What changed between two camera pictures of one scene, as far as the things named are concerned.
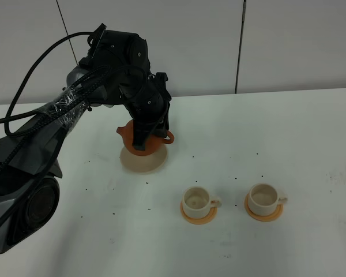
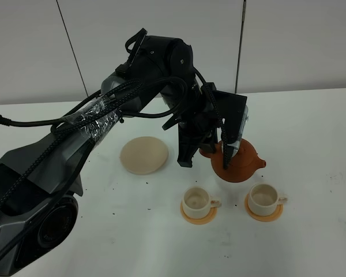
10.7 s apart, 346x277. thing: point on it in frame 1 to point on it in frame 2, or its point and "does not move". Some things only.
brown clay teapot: (154, 145) to (234, 160)
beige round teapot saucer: (146, 163) does not move
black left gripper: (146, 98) to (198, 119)
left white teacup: (196, 202) does not move
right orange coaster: (262, 218) does not move
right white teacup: (263, 198) does not move
